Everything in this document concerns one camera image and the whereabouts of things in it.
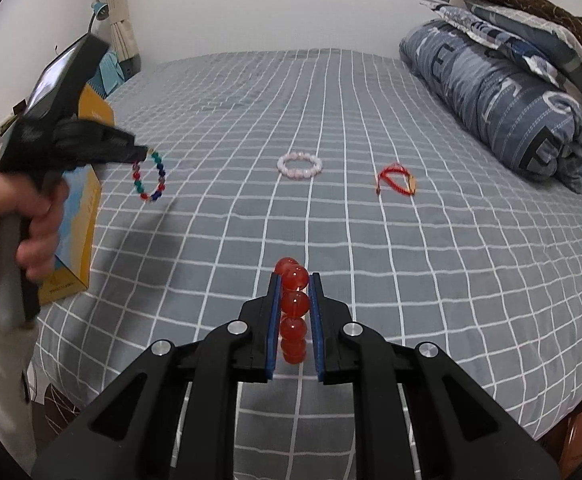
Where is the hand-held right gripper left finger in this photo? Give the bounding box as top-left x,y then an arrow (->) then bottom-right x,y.
31,272 -> 284,480

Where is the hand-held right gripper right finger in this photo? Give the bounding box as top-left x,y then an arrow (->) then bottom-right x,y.
308,272 -> 559,480

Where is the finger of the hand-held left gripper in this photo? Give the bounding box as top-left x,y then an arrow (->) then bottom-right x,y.
55,121 -> 138,155
70,145 -> 152,169

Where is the multicolour bead bracelet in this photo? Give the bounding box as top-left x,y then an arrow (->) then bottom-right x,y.
131,149 -> 167,204

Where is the red glass bead bracelet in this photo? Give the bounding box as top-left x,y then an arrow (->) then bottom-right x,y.
274,256 -> 312,366

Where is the blue and yellow cardboard box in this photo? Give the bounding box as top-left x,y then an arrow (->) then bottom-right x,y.
38,82 -> 116,307

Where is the blue desk lamp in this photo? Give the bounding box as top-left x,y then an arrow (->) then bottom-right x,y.
88,1 -> 111,36

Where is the beige curtain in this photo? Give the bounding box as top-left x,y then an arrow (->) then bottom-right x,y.
98,0 -> 142,75

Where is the folded grey printed duvet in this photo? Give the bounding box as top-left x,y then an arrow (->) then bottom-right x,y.
398,19 -> 582,195

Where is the grey patterned pillow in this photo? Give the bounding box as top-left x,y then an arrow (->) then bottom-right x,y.
421,0 -> 582,111

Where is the brown patterned blanket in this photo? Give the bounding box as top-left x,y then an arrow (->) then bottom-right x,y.
464,0 -> 582,61

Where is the white bead bracelet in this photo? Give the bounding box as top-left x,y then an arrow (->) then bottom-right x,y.
277,152 -> 323,180

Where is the small red cord bracelet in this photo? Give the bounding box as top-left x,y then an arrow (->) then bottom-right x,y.
375,162 -> 418,197

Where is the wooden bed frame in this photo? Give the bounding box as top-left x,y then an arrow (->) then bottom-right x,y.
536,367 -> 582,467

